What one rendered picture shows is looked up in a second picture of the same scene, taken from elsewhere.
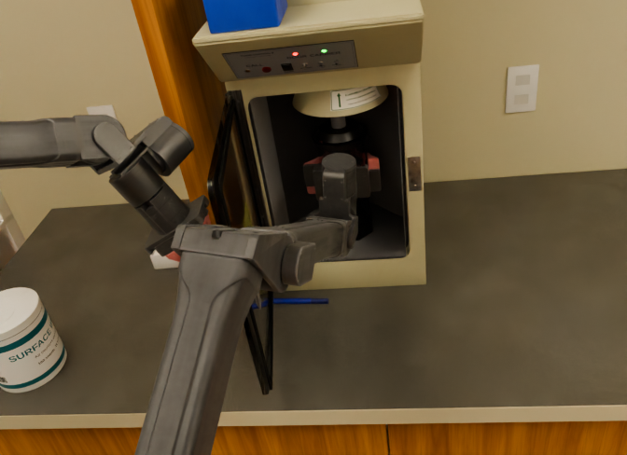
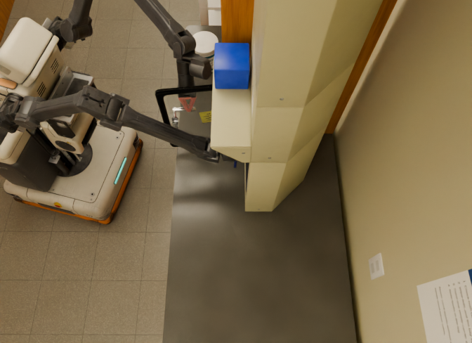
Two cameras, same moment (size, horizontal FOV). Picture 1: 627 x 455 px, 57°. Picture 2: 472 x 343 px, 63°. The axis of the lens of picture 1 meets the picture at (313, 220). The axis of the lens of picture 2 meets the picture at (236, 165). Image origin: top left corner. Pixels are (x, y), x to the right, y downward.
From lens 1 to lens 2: 125 cm
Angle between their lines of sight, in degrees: 55
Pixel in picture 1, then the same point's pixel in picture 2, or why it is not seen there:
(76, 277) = not seen: hidden behind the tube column
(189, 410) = (57, 105)
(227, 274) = (75, 102)
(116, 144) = (177, 52)
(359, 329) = (216, 181)
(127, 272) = not seen: hidden behind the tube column
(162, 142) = (194, 67)
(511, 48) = (386, 251)
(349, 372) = (192, 177)
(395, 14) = (213, 135)
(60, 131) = (168, 33)
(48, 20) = not seen: outside the picture
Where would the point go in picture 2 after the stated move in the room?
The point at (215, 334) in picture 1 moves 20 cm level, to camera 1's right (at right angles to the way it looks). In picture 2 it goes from (67, 105) to (66, 159)
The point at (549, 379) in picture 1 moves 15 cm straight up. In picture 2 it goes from (181, 254) to (177, 245)
